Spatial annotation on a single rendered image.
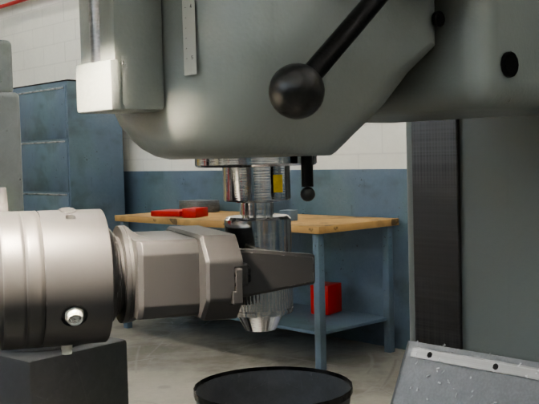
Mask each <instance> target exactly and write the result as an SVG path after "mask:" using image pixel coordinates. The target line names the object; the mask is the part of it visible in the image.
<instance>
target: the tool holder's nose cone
mask: <svg viewBox="0 0 539 404"><path fill-rule="evenodd" d="M281 318H282V316H279V317H263V318H247V317H239V319H240V321H241V323H242V324H243V326H244V328H245V330H247V331H250V332H267V331H272V330H275V329H276V328H277V326H278V323H279V321H280V320H281Z"/></svg>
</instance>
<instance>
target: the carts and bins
mask: <svg viewBox="0 0 539 404"><path fill-rule="evenodd" d="M195 391H196V392H195ZM352 394H353V386H352V381H351V380H349V379H348V378H347V377H345V376H342V375H341V374H337V373H334V372H331V371H328V370H320V369H315V368H306V367H295V366H266V367H254V368H246V369H239V370H230V371H226V372H222V373H219V374H214V375H211V376H209V377H207V378H204V379H202V380H200V381H199V382H198V383H197V384H195V386H194V387H193V397H194V398H195V401H196V402H197V404H350V402H351V395H352Z"/></svg>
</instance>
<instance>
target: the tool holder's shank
mask: <svg viewBox="0 0 539 404"><path fill-rule="evenodd" d="M274 202H277V201H267V202H234V203H241V215H242V216H245V217H260V216H272V215H273V214H274Z"/></svg>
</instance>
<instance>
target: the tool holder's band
mask: <svg viewBox="0 0 539 404"><path fill-rule="evenodd" d="M224 222H225V231H226V232H237V233H259V232H283V231H288V230H291V217H290V216H288V215H286V214H273V215H272V216H260V217H245V216H242V215H234V216H227V217H226V218H225V220H224Z"/></svg>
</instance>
